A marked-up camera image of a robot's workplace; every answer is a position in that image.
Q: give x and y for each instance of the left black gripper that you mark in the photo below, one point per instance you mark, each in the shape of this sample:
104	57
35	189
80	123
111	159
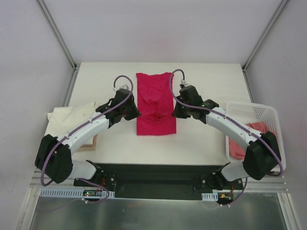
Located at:
129	110

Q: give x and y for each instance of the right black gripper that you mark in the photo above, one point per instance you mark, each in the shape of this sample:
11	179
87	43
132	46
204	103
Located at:
181	109

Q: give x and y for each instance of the magenta t-shirt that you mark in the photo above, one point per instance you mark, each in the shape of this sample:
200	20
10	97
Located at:
156	105

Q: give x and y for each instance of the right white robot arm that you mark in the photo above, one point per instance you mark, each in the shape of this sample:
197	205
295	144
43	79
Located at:
262	153

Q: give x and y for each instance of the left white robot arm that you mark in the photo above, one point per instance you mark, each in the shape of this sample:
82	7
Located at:
54	157

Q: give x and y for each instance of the white plastic basket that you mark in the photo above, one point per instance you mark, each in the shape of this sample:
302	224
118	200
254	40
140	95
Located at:
253	112

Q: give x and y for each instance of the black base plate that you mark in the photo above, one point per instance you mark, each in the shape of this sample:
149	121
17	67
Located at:
172	182

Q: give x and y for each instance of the right white cable duct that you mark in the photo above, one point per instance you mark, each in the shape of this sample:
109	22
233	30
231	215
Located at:
210	196

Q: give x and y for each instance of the white cable duct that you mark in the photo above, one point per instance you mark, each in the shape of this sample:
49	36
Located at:
210	196
75	193

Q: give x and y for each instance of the left white cable duct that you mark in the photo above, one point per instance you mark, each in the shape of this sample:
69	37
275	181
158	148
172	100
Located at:
75	193

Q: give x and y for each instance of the left aluminium frame post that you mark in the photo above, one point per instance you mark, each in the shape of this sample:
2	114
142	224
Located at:
56	32

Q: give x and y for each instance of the aluminium frame post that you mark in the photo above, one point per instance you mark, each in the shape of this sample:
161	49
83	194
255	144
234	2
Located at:
56	32
265	33

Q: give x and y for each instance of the right aluminium frame post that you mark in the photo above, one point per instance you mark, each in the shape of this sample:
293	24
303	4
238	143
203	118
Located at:
265	33

